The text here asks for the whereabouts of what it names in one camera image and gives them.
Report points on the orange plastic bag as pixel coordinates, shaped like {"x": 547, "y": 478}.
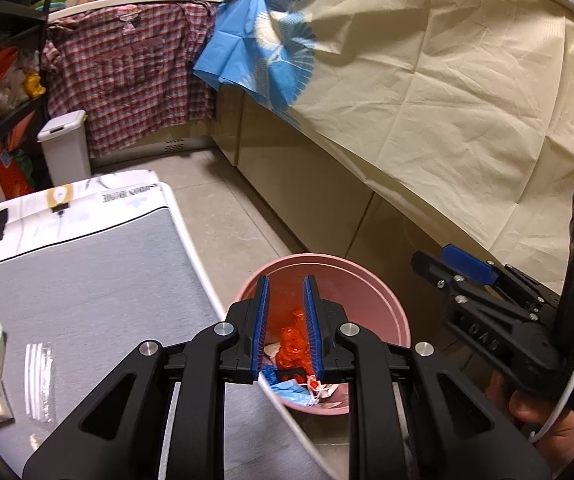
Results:
{"x": 289, "y": 345}

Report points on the orange printed bag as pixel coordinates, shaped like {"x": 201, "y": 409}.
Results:
{"x": 2, "y": 180}

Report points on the pink bin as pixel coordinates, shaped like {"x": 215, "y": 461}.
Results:
{"x": 367, "y": 285}

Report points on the red plaid shirt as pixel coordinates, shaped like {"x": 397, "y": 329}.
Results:
{"x": 127, "y": 75}

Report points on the white lidded bin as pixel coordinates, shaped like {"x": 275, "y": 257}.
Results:
{"x": 64, "y": 150}

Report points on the clear plastic wrapper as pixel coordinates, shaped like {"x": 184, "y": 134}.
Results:
{"x": 39, "y": 385}

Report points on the yellow small figure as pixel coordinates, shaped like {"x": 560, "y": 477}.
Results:
{"x": 34, "y": 85}

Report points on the blue cream patterned cloth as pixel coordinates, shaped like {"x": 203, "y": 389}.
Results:
{"x": 442, "y": 85}

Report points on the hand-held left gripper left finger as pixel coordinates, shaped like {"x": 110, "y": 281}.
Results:
{"x": 262, "y": 325}

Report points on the white printed sheet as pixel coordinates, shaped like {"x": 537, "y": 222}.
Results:
{"x": 92, "y": 205}

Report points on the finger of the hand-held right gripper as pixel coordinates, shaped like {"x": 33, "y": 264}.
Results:
{"x": 437, "y": 272}
{"x": 472, "y": 264}

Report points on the black shelf unit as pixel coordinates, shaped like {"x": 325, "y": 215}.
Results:
{"x": 12, "y": 115}

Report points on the clear crumpled plastic bag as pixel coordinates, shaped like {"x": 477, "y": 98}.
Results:
{"x": 9, "y": 87}

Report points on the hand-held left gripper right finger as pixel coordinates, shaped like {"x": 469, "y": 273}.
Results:
{"x": 312, "y": 325}

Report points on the person's right hand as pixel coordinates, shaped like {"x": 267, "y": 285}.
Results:
{"x": 552, "y": 417}

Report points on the blue face mask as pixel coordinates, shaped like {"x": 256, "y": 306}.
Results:
{"x": 292, "y": 392}

